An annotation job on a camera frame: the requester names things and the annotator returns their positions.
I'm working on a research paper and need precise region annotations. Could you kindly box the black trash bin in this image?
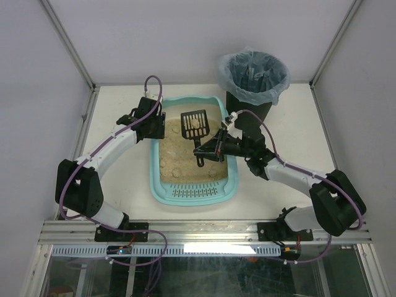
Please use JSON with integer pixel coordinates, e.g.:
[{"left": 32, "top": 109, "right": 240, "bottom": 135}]
[{"left": 225, "top": 54, "right": 275, "bottom": 131}]

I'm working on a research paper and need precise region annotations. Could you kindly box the black slotted litter scoop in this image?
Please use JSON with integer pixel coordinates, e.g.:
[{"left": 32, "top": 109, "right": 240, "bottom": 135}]
[{"left": 180, "top": 110, "right": 210, "bottom": 149}]

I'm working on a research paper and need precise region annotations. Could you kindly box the teal plastic litter box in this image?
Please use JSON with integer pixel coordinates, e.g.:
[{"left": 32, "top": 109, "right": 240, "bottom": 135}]
[{"left": 150, "top": 95, "right": 241, "bottom": 205}]

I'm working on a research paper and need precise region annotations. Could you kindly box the translucent blue bin liner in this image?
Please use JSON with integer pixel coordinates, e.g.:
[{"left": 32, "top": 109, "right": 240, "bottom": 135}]
[{"left": 217, "top": 47, "right": 291, "bottom": 106}]

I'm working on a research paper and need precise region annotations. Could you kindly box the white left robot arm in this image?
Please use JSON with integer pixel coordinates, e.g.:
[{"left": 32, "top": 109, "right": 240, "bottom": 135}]
[{"left": 55, "top": 97, "right": 166, "bottom": 231}]

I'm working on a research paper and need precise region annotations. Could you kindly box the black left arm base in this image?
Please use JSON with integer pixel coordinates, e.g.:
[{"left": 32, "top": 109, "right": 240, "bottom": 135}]
[{"left": 94, "top": 222, "right": 149, "bottom": 243}]

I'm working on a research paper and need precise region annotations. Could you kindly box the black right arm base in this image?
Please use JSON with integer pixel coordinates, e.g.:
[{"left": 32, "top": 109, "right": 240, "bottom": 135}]
[{"left": 257, "top": 222, "right": 314, "bottom": 242}]

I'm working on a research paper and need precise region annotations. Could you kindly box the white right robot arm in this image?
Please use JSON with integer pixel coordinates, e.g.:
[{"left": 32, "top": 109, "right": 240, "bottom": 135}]
[{"left": 193, "top": 129, "right": 366, "bottom": 236}]

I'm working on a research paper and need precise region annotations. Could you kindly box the beige pellet cat litter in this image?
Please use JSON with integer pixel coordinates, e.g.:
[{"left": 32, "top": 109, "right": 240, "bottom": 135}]
[{"left": 158, "top": 118, "right": 228, "bottom": 183}]

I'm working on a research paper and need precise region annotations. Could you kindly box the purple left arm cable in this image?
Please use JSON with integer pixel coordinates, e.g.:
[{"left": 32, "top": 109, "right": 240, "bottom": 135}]
[{"left": 58, "top": 75, "right": 165, "bottom": 220}]

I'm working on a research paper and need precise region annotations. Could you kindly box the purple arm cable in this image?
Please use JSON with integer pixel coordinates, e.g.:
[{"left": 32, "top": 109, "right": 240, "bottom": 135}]
[
  {"left": 236, "top": 110, "right": 366, "bottom": 265},
  {"left": 58, "top": 75, "right": 165, "bottom": 220}
]

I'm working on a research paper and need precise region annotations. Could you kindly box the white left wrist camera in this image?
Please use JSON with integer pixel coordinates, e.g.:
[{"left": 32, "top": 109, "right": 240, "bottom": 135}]
[{"left": 144, "top": 90, "right": 158, "bottom": 101}]

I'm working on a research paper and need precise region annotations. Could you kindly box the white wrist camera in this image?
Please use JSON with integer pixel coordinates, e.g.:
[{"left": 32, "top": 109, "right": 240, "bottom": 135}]
[
  {"left": 144, "top": 90, "right": 158, "bottom": 101},
  {"left": 221, "top": 112, "right": 238, "bottom": 131}
]

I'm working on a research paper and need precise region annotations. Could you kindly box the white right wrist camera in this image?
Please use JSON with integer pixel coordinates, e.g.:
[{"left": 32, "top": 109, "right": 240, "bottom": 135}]
[{"left": 221, "top": 112, "right": 238, "bottom": 131}]

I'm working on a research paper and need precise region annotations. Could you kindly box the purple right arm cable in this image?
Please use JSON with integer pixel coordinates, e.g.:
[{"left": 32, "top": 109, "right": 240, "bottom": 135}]
[{"left": 236, "top": 110, "right": 366, "bottom": 265}]

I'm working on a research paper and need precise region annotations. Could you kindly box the white slotted cable duct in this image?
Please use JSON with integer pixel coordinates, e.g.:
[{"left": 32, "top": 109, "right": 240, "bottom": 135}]
[{"left": 52, "top": 243, "right": 281, "bottom": 258}]

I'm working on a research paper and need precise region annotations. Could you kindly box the aluminium mounting rail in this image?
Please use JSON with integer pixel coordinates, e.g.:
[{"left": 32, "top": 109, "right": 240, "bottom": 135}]
[{"left": 40, "top": 218, "right": 371, "bottom": 245}]

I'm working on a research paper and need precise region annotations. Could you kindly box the left aluminium frame post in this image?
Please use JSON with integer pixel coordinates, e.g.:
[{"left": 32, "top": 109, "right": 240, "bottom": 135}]
[{"left": 38, "top": 0, "right": 96, "bottom": 90}]

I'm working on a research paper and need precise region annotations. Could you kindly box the aluminium frame post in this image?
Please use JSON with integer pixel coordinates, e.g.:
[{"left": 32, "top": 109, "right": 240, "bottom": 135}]
[
  {"left": 309, "top": 0, "right": 364, "bottom": 88},
  {"left": 38, "top": 0, "right": 96, "bottom": 90}
]

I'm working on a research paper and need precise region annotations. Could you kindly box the right aluminium frame post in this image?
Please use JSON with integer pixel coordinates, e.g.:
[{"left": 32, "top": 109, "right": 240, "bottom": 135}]
[{"left": 309, "top": 0, "right": 364, "bottom": 88}]

